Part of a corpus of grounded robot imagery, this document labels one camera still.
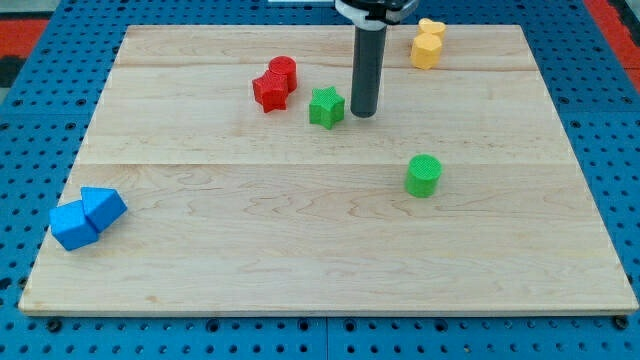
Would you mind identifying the red star block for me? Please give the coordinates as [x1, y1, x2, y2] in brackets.
[252, 70, 289, 113]

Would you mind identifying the robot arm flange white black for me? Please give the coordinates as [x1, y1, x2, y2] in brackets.
[334, 0, 420, 31]

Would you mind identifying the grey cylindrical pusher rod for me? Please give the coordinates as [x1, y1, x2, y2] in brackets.
[350, 27, 386, 118]

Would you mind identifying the green cylinder block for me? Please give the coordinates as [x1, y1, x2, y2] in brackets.
[405, 154, 443, 198]

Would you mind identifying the blue cube block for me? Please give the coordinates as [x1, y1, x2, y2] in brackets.
[49, 200, 99, 251]

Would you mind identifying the yellow heart block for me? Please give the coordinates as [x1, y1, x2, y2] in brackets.
[417, 18, 447, 40]

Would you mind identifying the green star block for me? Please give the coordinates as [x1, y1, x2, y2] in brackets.
[309, 86, 345, 130]

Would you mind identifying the yellow hexagon block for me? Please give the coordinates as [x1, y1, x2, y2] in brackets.
[410, 33, 443, 70]

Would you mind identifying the red cylinder block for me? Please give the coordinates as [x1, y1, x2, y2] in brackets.
[268, 55, 298, 93]

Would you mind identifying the blue triangle block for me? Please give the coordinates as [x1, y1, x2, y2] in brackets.
[80, 187, 128, 233]

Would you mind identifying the wooden board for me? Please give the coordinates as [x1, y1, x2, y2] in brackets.
[19, 25, 638, 317]

